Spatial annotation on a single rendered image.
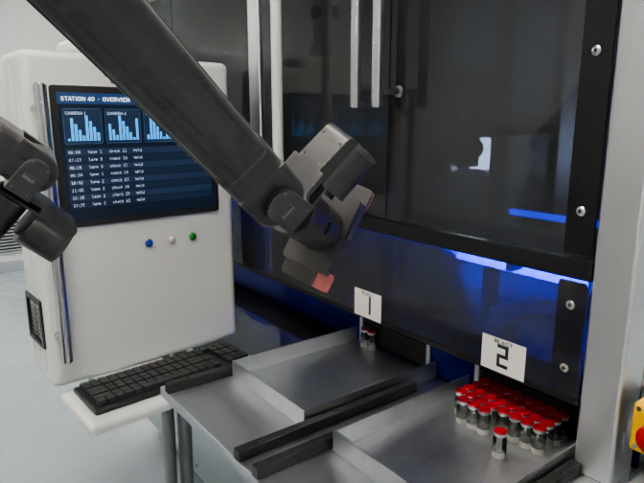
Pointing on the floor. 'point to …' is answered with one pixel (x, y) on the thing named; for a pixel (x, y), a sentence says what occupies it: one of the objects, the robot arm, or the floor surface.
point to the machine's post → (617, 274)
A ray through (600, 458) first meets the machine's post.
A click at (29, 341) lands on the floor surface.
